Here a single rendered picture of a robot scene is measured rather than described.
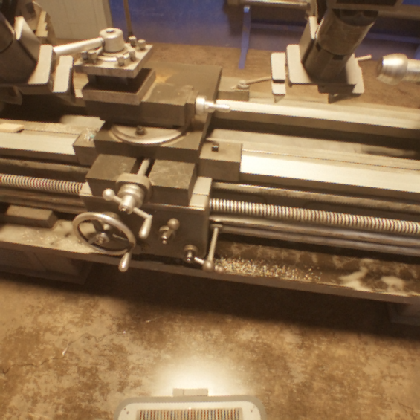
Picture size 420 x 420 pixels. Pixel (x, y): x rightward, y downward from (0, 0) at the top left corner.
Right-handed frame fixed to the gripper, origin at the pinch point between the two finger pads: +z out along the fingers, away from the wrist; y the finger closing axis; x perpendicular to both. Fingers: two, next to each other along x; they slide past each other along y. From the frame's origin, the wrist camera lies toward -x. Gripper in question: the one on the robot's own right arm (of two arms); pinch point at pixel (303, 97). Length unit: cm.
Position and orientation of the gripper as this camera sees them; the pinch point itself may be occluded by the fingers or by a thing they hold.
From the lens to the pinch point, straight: 59.6
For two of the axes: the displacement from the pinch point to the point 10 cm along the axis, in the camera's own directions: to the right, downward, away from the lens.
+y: -10.0, 0.1, -0.3
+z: -0.2, 2.0, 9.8
